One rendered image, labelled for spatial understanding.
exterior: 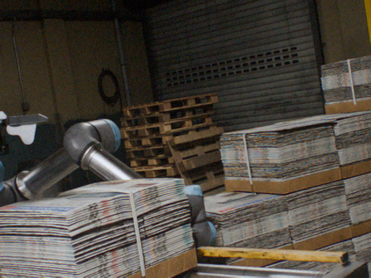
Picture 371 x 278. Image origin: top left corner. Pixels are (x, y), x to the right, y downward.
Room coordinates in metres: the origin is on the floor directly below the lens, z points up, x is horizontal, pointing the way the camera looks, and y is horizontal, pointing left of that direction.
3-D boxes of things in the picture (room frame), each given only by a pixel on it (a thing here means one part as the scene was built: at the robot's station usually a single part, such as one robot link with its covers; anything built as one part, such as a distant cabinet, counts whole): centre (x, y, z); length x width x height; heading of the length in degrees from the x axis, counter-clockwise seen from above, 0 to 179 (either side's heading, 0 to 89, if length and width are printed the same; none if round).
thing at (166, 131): (9.28, 0.07, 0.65); 1.33 x 0.94 x 1.30; 143
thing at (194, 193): (1.92, 0.00, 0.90); 0.11 x 0.08 x 0.11; 151
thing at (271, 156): (2.51, -0.38, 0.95); 0.38 x 0.29 x 0.23; 29
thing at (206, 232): (1.94, -0.01, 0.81); 0.11 x 0.08 x 0.09; 139
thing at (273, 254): (1.57, -0.17, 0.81); 0.43 x 0.03 x 0.02; 49
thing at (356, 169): (2.66, -0.64, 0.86); 0.38 x 0.29 x 0.04; 30
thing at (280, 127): (2.50, -0.39, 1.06); 0.37 x 0.29 x 0.01; 29
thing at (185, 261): (1.61, 0.16, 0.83); 0.29 x 0.16 x 0.04; 48
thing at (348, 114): (2.66, -0.63, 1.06); 0.37 x 0.28 x 0.01; 30
